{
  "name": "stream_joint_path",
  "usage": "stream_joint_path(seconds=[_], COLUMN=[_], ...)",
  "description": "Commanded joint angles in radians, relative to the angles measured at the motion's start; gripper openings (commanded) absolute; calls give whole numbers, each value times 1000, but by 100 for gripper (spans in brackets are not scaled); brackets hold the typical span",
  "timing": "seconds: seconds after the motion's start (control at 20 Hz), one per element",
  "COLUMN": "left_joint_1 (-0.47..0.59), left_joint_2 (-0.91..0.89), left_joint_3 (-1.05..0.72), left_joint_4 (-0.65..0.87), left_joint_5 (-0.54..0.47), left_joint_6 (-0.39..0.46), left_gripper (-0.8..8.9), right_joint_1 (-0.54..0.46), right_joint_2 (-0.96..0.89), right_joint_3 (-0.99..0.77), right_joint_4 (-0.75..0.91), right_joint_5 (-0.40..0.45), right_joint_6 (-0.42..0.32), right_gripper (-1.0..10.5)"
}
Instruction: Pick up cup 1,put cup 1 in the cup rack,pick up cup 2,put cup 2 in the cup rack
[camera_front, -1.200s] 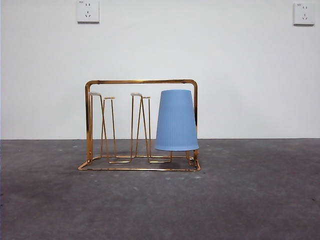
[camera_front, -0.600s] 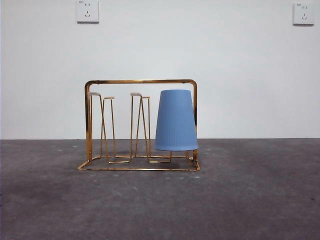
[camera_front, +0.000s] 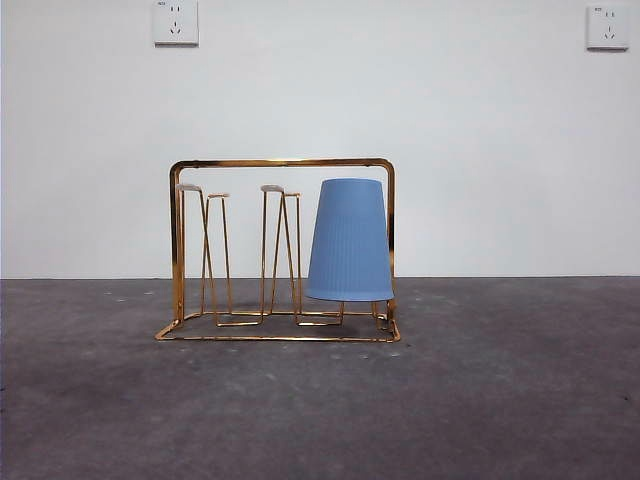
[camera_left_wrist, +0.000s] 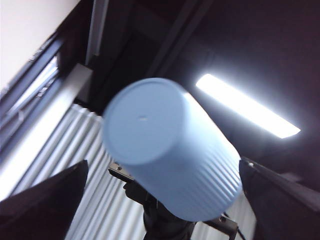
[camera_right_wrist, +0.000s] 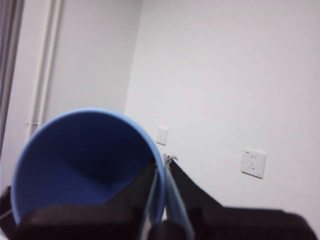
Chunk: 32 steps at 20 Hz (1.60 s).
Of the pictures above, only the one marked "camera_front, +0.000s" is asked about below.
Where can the blue ribbed plastic cup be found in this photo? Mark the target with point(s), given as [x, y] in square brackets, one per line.
[350, 250]

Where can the white wall socket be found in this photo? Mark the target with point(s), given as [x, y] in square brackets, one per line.
[176, 25]
[607, 29]

